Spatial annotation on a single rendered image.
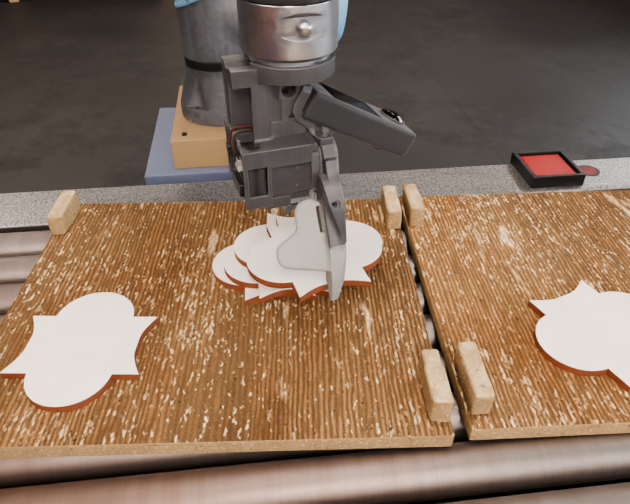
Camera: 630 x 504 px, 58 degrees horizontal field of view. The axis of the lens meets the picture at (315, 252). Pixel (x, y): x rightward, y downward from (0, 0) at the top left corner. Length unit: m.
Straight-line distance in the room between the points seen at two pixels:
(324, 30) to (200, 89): 0.56
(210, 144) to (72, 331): 0.45
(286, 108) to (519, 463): 0.34
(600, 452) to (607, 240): 0.28
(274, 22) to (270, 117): 0.08
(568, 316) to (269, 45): 0.37
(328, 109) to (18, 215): 0.48
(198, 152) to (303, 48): 0.53
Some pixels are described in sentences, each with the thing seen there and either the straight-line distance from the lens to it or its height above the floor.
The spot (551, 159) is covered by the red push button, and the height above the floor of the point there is 0.93.
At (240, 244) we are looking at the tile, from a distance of 0.61.
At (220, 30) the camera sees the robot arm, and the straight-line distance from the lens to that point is 0.92.
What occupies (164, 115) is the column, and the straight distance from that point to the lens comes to 1.15.
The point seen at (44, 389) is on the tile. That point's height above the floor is 0.94.
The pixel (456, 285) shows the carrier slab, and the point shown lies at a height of 0.94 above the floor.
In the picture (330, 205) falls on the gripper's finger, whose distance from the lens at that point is 0.46.
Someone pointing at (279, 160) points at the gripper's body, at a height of 1.11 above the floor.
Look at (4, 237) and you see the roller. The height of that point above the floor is 0.92.
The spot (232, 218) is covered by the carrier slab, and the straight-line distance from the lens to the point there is 0.69.
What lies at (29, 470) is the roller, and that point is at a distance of 0.53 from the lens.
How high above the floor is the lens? 1.32
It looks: 38 degrees down
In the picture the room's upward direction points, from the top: straight up
